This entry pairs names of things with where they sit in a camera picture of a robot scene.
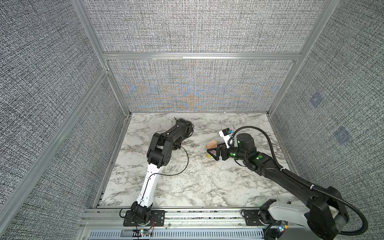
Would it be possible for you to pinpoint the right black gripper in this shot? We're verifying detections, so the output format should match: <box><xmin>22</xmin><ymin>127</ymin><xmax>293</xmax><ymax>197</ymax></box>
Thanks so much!
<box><xmin>207</xmin><ymin>141</ymin><xmax>248</xmax><ymax>162</ymax></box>

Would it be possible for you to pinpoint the natural wood plank block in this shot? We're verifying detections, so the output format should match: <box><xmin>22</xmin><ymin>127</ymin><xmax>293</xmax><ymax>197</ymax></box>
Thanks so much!
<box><xmin>206</xmin><ymin>140</ymin><xmax>218</xmax><ymax>150</ymax></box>

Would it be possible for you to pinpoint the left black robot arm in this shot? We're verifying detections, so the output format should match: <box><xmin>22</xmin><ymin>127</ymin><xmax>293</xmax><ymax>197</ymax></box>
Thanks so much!
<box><xmin>130</xmin><ymin>119</ymin><xmax>194</xmax><ymax>224</ymax></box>

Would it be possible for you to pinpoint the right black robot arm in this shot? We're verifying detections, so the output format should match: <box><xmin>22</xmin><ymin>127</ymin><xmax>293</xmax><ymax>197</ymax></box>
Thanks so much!
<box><xmin>207</xmin><ymin>134</ymin><xmax>349</xmax><ymax>240</ymax></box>

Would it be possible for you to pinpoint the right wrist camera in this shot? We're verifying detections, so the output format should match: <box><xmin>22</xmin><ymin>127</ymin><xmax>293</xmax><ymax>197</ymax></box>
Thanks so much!
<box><xmin>219</xmin><ymin>128</ymin><xmax>234</xmax><ymax>149</ymax></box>

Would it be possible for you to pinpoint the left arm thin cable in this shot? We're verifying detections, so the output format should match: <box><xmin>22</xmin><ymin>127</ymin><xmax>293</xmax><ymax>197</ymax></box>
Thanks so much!
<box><xmin>119</xmin><ymin>140</ymin><xmax>190</xmax><ymax>220</ymax></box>

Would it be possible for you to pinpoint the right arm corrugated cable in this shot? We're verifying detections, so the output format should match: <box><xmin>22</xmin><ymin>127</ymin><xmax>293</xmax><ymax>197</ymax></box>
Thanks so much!
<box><xmin>227</xmin><ymin>125</ymin><xmax>369</xmax><ymax>237</ymax></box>

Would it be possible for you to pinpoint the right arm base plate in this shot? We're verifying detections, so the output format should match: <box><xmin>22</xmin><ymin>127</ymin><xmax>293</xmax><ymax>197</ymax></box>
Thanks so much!
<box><xmin>241</xmin><ymin>209</ymin><xmax>282</xmax><ymax>226</ymax></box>

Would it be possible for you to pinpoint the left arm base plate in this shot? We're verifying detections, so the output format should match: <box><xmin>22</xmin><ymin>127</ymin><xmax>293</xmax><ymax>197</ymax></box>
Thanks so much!
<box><xmin>123</xmin><ymin>210</ymin><xmax>166</xmax><ymax>227</ymax></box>

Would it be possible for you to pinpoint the aluminium front rail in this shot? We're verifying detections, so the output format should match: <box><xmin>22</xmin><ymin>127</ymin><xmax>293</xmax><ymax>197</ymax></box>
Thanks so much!
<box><xmin>75</xmin><ymin>207</ymin><xmax>318</xmax><ymax>240</ymax></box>

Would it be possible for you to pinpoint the aluminium enclosure frame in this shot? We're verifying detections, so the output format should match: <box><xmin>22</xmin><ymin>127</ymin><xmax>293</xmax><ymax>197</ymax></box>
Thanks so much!
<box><xmin>0</xmin><ymin>0</ymin><xmax>341</xmax><ymax>223</ymax></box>

